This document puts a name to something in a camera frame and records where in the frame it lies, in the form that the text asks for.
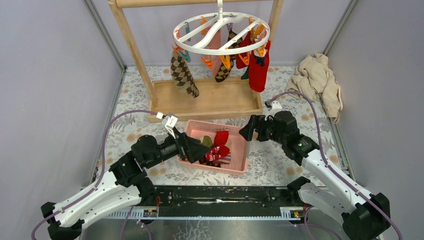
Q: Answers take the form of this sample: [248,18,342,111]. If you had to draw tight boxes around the brown beige argyle sock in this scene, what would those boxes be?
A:
[170,51,200,98]

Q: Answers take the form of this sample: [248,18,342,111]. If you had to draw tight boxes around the beige purple striped sock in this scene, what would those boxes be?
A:
[218,156,232,164]

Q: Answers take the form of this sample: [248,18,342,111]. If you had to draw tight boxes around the plain red sock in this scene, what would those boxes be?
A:
[248,41,271,93]

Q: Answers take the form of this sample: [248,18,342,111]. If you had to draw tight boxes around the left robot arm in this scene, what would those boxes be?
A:
[41,132,212,240]

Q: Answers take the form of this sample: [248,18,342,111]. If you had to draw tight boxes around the floral table mat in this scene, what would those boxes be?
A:
[94,66,345,186]

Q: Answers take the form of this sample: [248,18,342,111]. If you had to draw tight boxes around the brown argyle sock rear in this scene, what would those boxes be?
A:
[214,30,243,83]

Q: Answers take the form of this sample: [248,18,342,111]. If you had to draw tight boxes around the wooden hanger rack frame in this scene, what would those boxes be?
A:
[108,0,283,121]

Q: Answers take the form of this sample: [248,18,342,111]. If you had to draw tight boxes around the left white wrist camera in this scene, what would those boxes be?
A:
[155,111,178,139]

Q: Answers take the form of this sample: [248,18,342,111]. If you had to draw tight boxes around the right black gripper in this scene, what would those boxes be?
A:
[238,114,286,145]

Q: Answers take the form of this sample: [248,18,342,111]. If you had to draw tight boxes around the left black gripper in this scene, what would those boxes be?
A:
[145,127,212,170]

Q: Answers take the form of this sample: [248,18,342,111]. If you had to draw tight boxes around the dark green sock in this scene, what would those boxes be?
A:
[240,66,250,80]

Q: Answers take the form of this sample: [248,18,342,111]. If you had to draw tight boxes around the pink plastic basket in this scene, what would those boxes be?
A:
[177,120,249,176]

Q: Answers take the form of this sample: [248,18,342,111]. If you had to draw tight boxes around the pink sock rear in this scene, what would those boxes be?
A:
[206,28,223,78]

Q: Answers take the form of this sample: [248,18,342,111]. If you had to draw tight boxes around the beige crumpled cloth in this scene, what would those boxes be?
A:
[285,53,344,124]

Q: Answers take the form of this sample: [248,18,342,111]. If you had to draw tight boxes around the white round clip hanger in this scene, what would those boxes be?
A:
[172,0,271,57]

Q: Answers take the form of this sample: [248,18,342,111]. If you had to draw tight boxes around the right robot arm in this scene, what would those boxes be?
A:
[239,111,391,240]

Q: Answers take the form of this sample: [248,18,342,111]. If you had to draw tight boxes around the red white patterned sock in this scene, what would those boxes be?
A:
[206,130,231,158]

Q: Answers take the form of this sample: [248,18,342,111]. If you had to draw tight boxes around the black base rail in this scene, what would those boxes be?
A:
[124,185,321,218]

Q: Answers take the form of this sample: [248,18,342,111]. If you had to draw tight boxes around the black red yellow argyle sock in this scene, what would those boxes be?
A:
[199,154,223,168]

